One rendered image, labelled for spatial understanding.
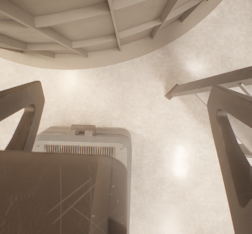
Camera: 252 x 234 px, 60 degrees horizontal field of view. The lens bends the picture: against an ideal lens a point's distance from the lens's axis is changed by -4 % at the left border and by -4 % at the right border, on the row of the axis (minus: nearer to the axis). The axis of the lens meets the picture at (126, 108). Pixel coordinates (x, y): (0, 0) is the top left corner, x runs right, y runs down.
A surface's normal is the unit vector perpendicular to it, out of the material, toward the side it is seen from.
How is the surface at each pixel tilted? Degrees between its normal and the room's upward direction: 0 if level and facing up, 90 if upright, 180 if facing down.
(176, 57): 0
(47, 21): 0
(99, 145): 0
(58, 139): 45
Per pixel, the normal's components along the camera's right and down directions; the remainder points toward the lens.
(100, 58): 0.00, 0.13
